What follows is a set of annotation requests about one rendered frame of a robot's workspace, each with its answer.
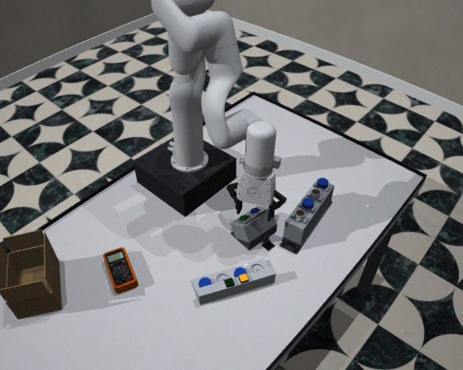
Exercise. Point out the orange digital multimeter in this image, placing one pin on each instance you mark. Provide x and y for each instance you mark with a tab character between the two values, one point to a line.
120	270

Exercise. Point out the black table edge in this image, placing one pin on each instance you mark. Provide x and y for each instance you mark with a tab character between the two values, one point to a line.
318	123

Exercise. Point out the grey button panel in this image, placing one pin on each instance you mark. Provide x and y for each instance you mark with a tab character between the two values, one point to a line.
253	227

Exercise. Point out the brown cardboard box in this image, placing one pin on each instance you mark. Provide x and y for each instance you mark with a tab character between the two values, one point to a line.
24	269

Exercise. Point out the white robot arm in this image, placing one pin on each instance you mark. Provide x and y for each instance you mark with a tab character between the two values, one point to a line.
211	35

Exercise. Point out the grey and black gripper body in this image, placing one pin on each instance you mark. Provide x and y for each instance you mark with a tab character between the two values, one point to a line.
256	190

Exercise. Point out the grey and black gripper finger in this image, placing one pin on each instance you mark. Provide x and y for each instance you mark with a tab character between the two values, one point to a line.
232	192
276	205

